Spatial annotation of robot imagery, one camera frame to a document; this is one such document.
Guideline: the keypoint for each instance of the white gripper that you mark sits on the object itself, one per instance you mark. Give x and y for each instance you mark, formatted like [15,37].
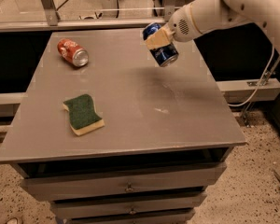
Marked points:
[181,26]

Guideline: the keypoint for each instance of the blue pepsi can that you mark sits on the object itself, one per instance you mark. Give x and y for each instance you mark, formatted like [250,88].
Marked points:
[163,55]

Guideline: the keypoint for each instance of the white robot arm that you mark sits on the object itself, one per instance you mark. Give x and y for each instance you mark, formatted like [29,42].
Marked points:
[200,17]

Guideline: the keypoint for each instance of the red soda can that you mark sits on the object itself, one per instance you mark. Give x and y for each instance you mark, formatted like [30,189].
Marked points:
[73,52]

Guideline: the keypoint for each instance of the grey metal railing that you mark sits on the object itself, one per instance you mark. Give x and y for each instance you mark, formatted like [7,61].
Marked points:
[54,15]

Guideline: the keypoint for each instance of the grey drawer cabinet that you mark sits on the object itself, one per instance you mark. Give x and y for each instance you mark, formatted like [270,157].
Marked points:
[154,117]

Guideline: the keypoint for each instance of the green yellow sponge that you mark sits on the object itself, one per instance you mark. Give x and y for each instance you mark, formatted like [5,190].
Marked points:
[82,115]

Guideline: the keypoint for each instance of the top grey drawer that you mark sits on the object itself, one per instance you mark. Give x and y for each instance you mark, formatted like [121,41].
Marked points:
[112,183]

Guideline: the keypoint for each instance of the grey drawer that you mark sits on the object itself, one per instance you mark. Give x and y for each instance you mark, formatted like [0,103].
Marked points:
[129,206]
[112,183]
[178,216]

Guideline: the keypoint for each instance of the middle grey drawer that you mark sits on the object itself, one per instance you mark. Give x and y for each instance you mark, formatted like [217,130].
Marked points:
[129,206]

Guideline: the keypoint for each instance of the bottom grey drawer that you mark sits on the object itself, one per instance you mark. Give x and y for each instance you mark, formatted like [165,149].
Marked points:
[178,216]

